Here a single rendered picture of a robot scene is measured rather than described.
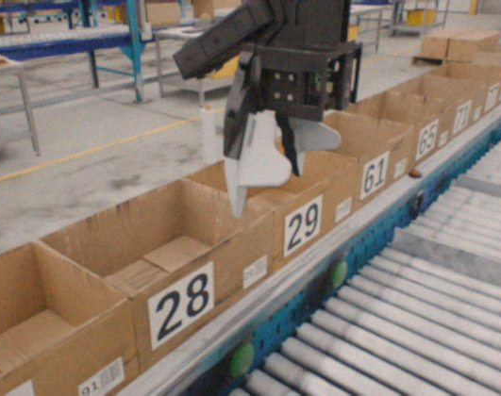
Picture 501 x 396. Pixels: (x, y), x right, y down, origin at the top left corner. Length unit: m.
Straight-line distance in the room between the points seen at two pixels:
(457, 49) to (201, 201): 7.46
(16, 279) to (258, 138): 0.73
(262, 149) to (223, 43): 0.10
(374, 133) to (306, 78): 1.38
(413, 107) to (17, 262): 1.60
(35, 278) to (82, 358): 0.30
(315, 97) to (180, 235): 0.94
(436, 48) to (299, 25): 8.14
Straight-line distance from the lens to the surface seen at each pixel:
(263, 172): 0.41
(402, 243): 1.57
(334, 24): 0.39
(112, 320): 0.82
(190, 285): 0.92
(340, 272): 1.28
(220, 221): 1.19
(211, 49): 0.44
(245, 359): 1.03
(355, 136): 1.81
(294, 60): 0.39
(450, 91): 2.49
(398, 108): 2.16
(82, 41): 5.76
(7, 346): 1.06
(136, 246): 1.20
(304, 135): 0.50
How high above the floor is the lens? 1.54
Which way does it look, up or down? 26 degrees down
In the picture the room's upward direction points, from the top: straight up
